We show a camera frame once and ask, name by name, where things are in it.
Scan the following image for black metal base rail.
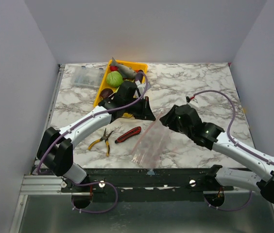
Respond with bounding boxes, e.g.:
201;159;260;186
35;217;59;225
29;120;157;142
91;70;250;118
53;165;226;202

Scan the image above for yellow handled pliers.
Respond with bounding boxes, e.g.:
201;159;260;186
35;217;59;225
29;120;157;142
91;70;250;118
87;128;114;157

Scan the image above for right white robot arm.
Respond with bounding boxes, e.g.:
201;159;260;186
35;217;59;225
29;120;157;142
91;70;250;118
160;104;274;204

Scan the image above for aluminium extrusion frame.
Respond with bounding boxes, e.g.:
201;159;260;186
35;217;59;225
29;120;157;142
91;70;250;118
19;176;64;195

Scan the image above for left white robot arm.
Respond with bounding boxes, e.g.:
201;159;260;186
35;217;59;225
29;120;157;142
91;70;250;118
36;81;155;192

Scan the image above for red black utility knife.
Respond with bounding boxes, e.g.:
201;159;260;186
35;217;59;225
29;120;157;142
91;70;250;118
115;126;141;144

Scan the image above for grey toy fish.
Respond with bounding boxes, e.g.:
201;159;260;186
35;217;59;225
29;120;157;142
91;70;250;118
110;57;137;80

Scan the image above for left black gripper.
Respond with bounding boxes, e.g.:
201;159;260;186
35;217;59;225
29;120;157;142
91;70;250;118
124;96;156;121

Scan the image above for dark red toy beet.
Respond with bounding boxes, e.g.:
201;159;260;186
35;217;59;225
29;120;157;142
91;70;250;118
99;88;114;100

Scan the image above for clear zip top bag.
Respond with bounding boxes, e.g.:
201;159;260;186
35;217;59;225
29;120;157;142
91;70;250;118
131;110;170;170

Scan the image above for clear plastic screw box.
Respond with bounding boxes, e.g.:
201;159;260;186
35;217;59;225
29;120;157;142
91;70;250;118
71;66;104;88

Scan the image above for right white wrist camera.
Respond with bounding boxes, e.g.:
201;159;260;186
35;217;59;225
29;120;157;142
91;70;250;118
186;96;199;109

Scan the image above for green toy cabbage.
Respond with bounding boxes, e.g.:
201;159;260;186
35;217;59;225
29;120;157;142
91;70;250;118
106;71;123;87

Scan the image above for yellow plastic tray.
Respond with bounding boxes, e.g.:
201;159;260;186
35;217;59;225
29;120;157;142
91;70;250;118
93;60;148;107

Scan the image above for purple toy eggplant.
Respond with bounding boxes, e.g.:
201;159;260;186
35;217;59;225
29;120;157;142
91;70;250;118
135;70;144;83

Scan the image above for red toy tomato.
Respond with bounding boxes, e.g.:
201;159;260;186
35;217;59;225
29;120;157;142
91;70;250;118
110;66;118;72

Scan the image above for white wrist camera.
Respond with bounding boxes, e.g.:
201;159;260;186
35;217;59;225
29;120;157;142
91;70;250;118
136;82;151;93
186;96;199;109

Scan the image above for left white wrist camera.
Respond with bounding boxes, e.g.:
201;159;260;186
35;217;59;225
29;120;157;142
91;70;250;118
136;82;151;93

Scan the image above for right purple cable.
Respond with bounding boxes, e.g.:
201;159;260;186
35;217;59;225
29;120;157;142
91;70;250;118
187;90;274;211

